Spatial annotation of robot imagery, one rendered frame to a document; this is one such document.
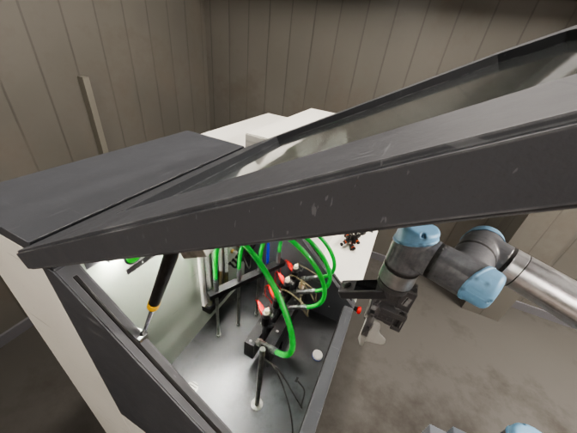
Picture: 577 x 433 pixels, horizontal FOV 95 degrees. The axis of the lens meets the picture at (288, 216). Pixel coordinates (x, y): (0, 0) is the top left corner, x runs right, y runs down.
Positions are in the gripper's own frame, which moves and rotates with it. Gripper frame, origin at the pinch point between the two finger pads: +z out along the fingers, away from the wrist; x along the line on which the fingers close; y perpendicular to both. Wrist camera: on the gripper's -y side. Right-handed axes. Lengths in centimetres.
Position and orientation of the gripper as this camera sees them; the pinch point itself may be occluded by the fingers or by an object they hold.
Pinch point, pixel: (361, 329)
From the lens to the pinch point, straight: 79.9
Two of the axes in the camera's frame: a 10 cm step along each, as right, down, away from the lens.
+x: 4.2, -4.6, 7.8
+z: -1.1, 8.3, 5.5
